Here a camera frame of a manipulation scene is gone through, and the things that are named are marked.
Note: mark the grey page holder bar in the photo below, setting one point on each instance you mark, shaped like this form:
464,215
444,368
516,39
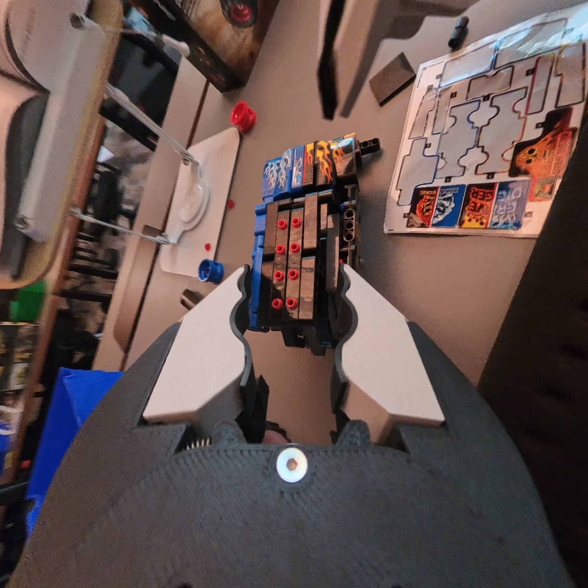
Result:
64,128

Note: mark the blue wheel hub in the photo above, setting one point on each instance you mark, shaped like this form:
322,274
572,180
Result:
210,271

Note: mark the black blue brick truck model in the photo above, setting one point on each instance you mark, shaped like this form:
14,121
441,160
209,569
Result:
298,257

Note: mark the yellow truck set box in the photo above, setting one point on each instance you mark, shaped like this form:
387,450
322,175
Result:
16,353

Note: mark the green box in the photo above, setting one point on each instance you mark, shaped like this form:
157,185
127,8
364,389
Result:
27,301

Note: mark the white book stand base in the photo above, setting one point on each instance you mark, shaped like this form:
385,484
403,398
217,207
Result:
206,183

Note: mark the wooden book stand tray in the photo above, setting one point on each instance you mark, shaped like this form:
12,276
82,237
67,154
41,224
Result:
99,115

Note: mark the black tube connector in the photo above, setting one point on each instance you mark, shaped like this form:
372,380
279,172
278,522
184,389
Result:
458,32

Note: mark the red wheel hub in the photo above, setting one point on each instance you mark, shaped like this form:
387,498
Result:
242,115

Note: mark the black connector block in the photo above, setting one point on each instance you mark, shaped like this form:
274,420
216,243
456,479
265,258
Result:
190,298

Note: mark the black dotted mat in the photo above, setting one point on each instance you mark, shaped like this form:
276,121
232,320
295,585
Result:
542,367

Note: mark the black square plate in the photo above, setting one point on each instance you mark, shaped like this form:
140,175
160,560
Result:
390,80

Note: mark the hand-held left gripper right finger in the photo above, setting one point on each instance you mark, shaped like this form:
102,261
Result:
386,367

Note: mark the monster truck set box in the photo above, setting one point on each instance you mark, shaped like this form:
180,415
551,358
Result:
206,36

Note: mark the sticker sheet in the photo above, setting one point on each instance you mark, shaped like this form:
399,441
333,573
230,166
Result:
459,138

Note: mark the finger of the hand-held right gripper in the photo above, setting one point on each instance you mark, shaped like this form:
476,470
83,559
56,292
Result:
381,36

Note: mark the blue bin with tag label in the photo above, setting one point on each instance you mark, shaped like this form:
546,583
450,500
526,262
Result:
73,436

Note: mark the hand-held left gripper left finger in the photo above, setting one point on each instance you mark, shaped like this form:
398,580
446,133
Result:
197,367

